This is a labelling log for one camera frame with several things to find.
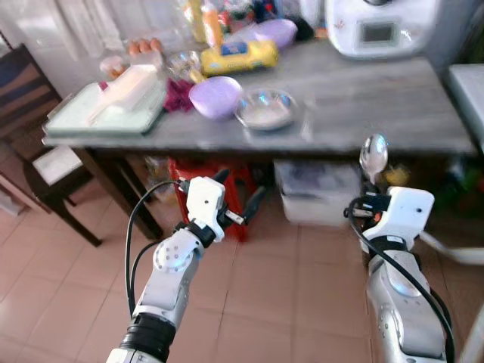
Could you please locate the silver metal spoon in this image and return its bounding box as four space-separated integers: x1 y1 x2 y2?
359 134 389 194

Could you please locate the red plastic stool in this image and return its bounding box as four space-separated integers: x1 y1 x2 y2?
168 157 252 243

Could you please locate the white plastic storage box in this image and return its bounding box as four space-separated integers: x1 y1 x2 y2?
274 159 362 226

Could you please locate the lilac plastic bowl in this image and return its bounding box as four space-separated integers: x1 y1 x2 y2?
189 76 244 120
253 19 298 50

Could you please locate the maroon crumpled cloth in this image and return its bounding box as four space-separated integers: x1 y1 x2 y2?
165 78 194 113

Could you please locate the grey top wooden table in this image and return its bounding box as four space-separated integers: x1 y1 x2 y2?
42 38 479 243

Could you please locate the clear glass jar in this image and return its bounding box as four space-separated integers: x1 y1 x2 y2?
168 51 202 81

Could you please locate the orange plastic bottle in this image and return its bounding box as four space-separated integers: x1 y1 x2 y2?
203 4 224 50

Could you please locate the pale green tray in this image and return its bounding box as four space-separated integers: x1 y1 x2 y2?
45 76 167 137

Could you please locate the white kitchen appliance with screen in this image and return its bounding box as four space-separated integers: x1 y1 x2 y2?
325 0 439 60

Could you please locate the dark wooden chair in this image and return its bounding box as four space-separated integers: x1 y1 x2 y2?
0 45 103 247

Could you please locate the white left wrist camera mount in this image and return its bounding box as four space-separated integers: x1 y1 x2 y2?
185 176 228 243

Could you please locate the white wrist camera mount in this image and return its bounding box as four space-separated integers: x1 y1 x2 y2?
371 187 436 243
185 176 228 243

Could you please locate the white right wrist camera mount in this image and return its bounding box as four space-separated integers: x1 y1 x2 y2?
371 187 436 243

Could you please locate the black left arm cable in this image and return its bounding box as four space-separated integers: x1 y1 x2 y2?
124 180 190 318

